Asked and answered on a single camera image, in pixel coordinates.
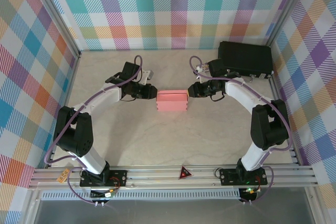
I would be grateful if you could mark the pink paper box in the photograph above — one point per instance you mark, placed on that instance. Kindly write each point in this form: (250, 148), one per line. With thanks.
(172, 102)

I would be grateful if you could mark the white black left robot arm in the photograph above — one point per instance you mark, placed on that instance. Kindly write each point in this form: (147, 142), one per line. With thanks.
(76, 134)

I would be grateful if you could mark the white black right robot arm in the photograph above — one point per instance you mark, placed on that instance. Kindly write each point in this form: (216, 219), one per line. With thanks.
(267, 127)

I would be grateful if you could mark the black briefcase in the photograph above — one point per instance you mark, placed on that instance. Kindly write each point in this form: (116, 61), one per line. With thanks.
(246, 56)

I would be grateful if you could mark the red triangle emblem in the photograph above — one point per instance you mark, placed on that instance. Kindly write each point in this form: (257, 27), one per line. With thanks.
(185, 173)

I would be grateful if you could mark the left controller board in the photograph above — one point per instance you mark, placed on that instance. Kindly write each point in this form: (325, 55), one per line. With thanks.
(105, 194)

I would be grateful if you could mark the controller board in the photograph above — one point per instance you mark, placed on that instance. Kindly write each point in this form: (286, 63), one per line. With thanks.
(105, 194)
(249, 193)

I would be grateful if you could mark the right controller board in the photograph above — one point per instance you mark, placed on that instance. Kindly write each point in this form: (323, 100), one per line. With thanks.
(249, 193)

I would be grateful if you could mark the orange tag label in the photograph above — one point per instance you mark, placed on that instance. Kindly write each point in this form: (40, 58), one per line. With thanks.
(63, 176)

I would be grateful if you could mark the grey metal sheet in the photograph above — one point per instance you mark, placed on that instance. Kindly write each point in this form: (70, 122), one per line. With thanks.
(168, 213)

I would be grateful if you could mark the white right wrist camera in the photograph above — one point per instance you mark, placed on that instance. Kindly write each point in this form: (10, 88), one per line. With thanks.
(198, 73)

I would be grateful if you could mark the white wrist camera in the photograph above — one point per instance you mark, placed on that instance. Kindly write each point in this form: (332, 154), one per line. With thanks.
(198, 73)
(148, 75)

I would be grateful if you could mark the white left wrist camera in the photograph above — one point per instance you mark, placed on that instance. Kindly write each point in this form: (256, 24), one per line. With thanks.
(148, 75)

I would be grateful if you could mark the aluminium left side rail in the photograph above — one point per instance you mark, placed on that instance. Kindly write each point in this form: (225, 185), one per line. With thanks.
(71, 82)

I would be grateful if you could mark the aluminium right side rail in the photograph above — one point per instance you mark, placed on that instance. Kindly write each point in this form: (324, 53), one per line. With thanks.
(278, 93)

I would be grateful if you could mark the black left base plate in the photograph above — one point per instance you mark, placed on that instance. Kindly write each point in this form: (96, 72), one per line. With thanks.
(118, 178)

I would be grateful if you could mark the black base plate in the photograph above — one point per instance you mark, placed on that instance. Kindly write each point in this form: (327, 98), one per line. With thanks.
(228, 176)
(118, 178)

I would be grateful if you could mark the aluminium frame rail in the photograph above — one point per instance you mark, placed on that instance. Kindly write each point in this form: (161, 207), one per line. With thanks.
(162, 179)

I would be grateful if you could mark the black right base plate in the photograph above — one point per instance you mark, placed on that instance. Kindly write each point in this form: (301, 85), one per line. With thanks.
(228, 176)

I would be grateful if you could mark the aluminium left frame post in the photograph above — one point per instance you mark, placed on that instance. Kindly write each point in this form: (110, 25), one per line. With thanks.
(57, 16)

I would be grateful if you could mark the aluminium frame post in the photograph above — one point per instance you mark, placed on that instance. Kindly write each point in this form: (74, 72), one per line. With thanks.
(286, 9)
(57, 16)

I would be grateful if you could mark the aluminium right frame post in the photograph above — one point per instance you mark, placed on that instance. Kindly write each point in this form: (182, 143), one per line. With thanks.
(286, 9)

